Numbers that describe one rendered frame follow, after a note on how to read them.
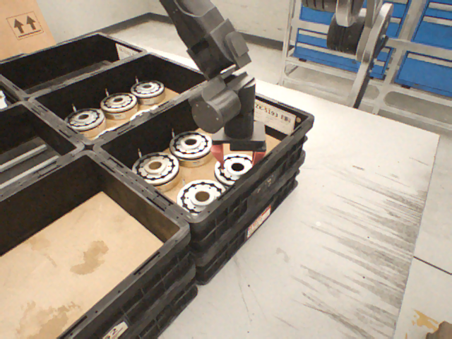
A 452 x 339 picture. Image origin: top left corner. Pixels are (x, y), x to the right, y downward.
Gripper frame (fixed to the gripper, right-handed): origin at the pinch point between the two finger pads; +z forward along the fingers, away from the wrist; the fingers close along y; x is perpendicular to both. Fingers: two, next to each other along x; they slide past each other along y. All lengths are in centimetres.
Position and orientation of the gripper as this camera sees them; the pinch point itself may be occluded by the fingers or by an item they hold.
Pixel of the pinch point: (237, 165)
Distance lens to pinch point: 63.0
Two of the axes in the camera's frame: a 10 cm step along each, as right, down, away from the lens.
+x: 0.3, -6.8, 7.4
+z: 0.1, 7.4, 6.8
